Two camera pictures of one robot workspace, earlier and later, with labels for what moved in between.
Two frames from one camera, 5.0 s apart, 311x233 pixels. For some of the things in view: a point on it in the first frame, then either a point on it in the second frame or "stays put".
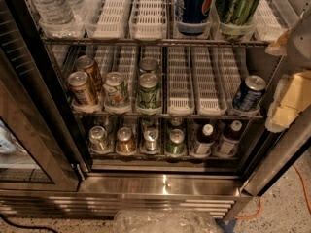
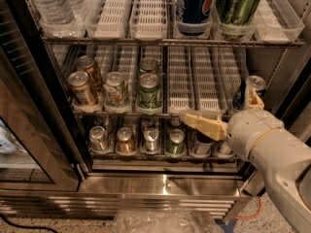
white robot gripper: (300, 44) -> (249, 130)
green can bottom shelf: (176, 145) stays put
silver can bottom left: (97, 138) stays put
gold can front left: (80, 88) stays put
